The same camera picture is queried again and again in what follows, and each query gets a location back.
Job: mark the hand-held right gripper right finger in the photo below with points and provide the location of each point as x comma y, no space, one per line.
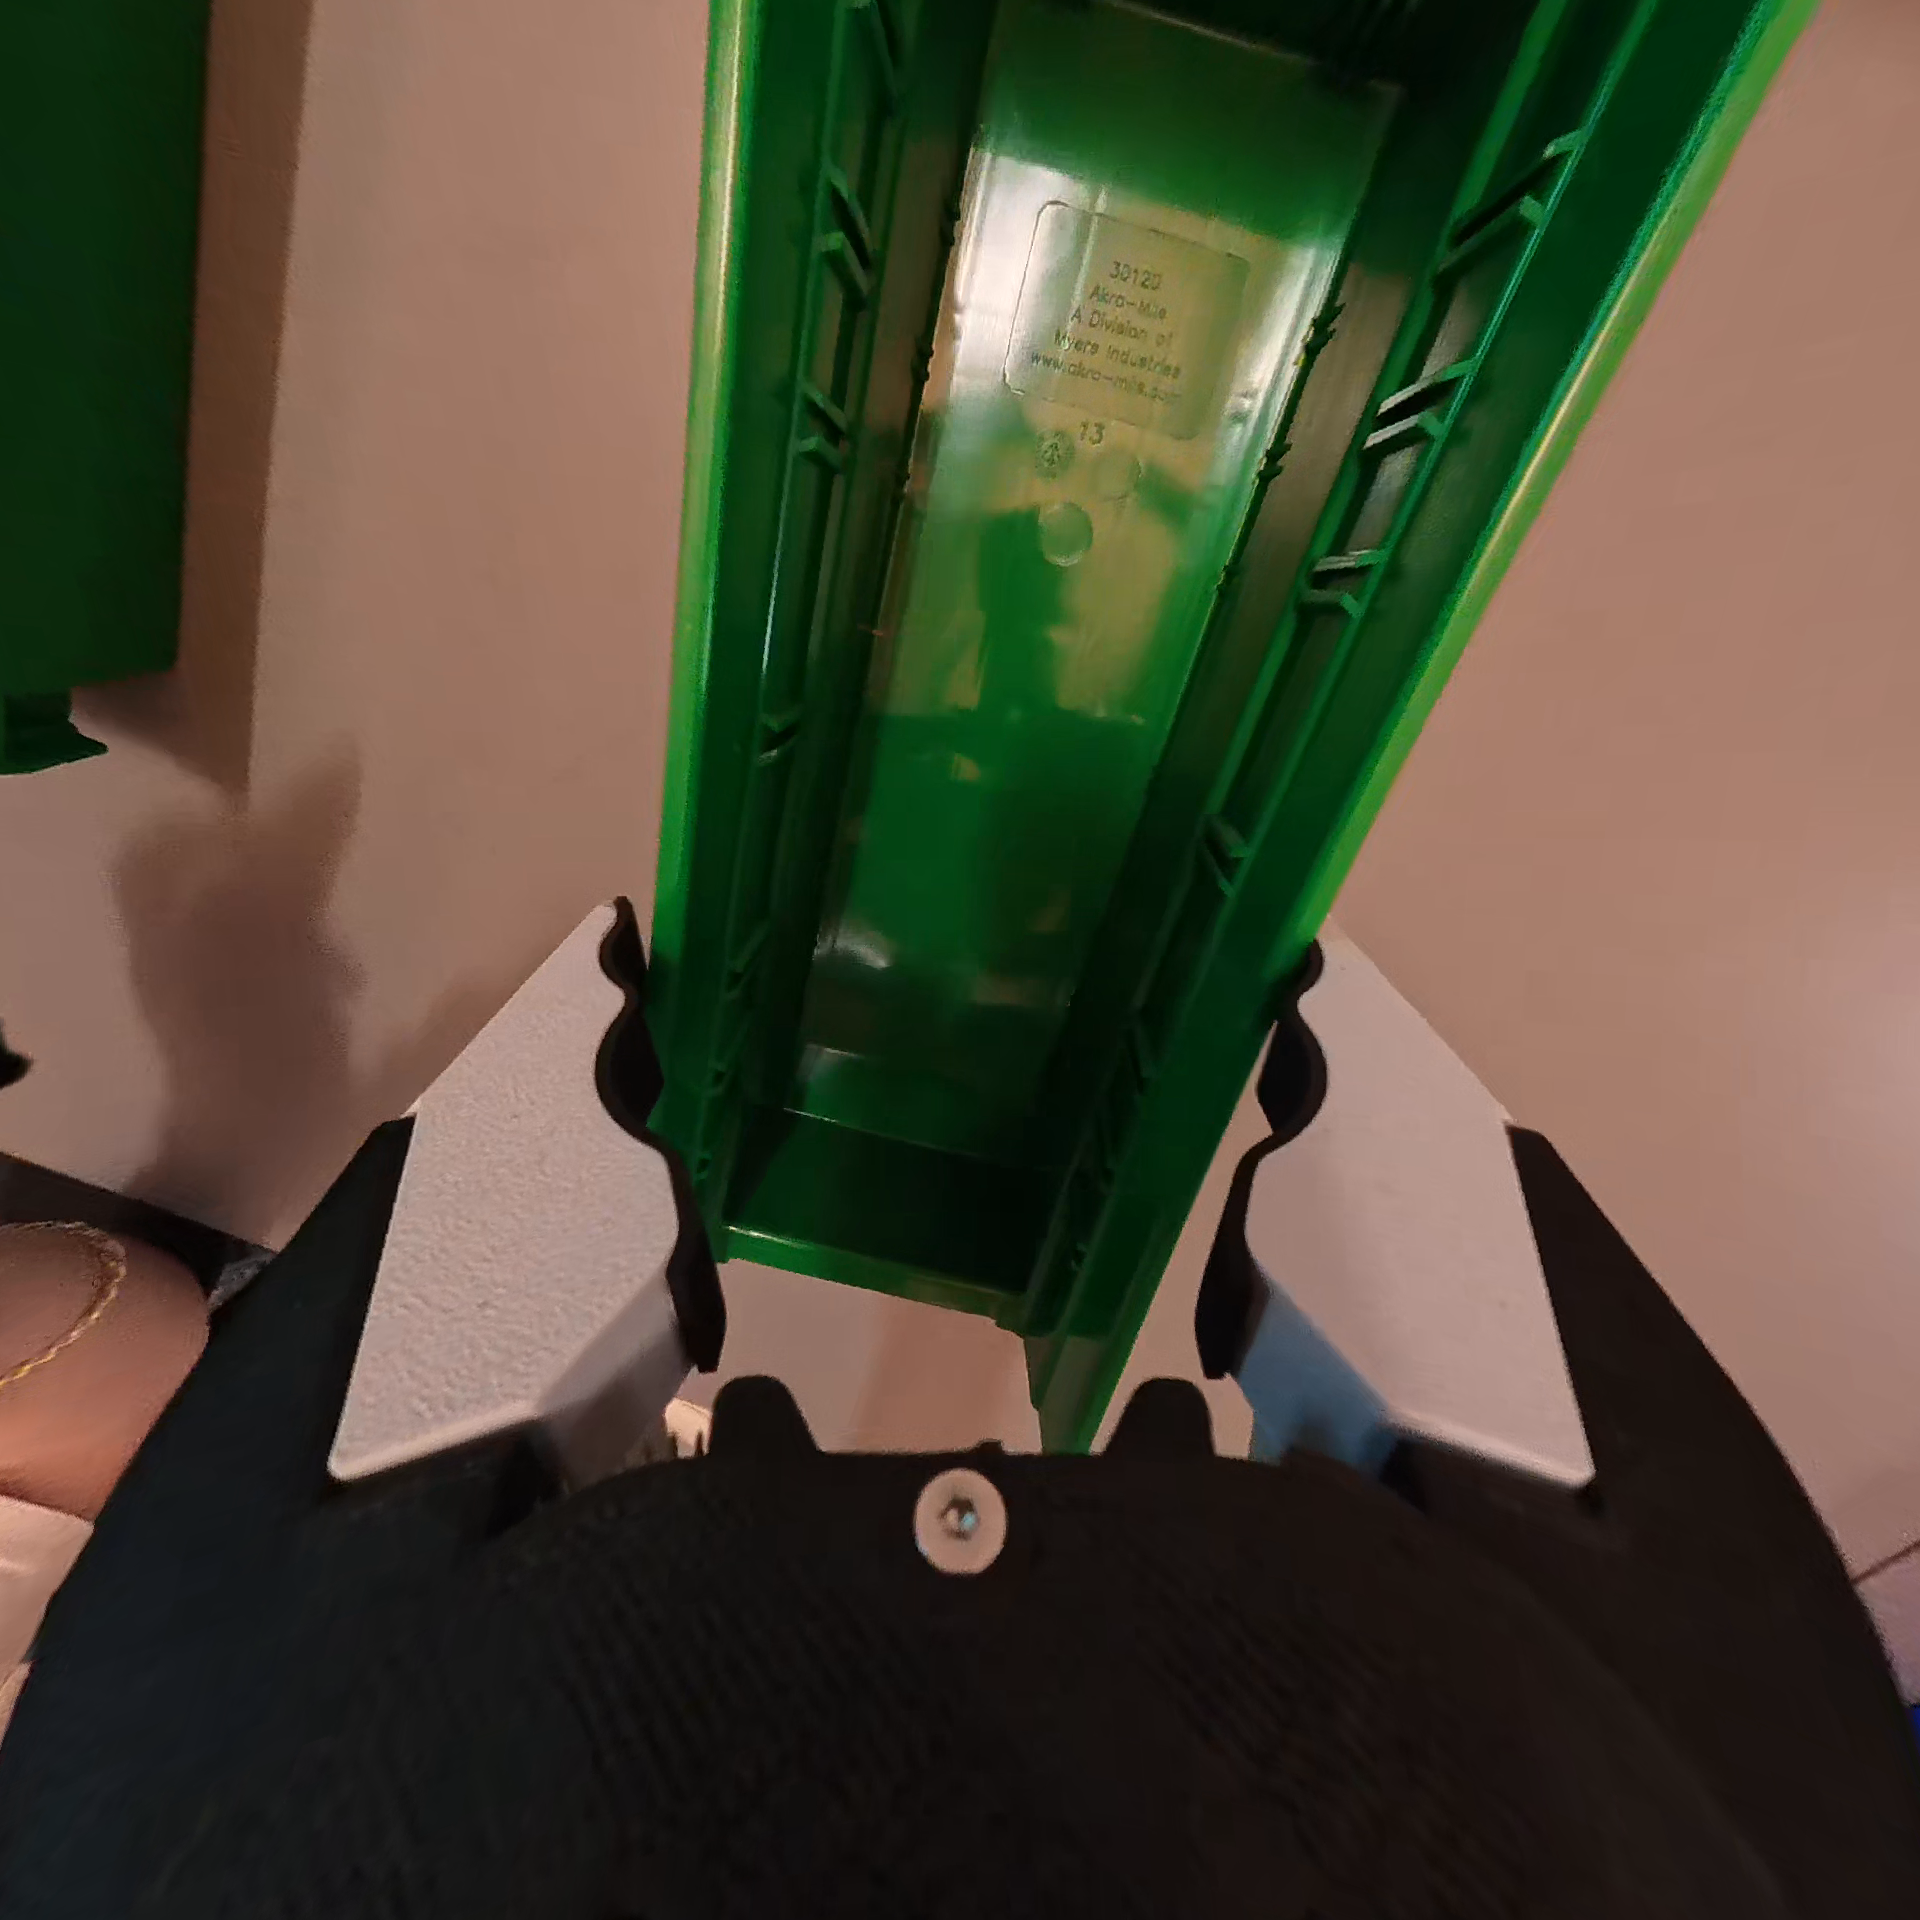
1427,1292

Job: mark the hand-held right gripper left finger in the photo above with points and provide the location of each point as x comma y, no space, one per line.
497,1292

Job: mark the green plastic bin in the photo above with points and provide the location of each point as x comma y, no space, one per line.
1051,603
93,300

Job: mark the person's left forearm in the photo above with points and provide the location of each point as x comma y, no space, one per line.
77,1412

